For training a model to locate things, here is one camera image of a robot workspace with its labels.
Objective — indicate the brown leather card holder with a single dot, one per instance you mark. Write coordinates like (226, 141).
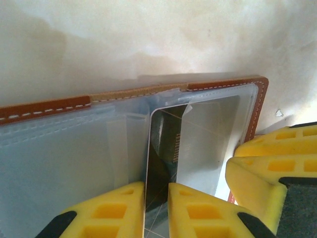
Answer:
(49, 161)

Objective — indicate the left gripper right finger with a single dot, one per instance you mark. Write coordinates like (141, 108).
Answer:
(203, 218)

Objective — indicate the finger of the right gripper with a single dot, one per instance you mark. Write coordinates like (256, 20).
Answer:
(257, 188)
(272, 143)

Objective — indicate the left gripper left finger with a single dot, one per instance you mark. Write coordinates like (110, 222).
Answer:
(109, 213)

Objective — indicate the shiny silver card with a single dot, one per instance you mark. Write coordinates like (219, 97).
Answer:
(158, 148)

